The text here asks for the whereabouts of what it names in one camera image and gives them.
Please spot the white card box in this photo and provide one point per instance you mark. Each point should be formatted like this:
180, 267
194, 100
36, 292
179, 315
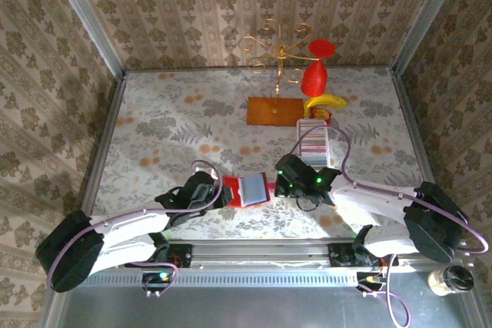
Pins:
322, 165

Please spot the red card holder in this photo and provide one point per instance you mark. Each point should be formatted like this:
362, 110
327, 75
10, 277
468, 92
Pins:
253, 189

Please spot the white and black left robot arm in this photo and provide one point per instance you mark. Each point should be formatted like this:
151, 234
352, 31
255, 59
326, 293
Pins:
130, 230

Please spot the small red and yellow toy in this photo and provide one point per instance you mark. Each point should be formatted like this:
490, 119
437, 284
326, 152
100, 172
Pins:
321, 114

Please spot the yellow banana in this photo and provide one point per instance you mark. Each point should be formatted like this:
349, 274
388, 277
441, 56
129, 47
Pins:
326, 101

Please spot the floral tablecloth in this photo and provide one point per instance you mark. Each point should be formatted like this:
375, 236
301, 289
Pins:
173, 113

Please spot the small circuit board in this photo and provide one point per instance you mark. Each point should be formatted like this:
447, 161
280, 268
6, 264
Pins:
157, 280
371, 281

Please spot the red goblet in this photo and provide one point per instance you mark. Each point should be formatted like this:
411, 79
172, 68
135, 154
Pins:
314, 80

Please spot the glass jar with black lid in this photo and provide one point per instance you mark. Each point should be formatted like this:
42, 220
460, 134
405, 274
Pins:
442, 282

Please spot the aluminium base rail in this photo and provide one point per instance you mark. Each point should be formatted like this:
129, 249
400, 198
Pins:
261, 255

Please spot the aluminium table side rail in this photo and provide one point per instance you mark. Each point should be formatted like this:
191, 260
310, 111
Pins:
104, 140
414, 132

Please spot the aluminium frame post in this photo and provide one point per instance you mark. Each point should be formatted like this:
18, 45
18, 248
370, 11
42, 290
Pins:
429, 13
85, 13

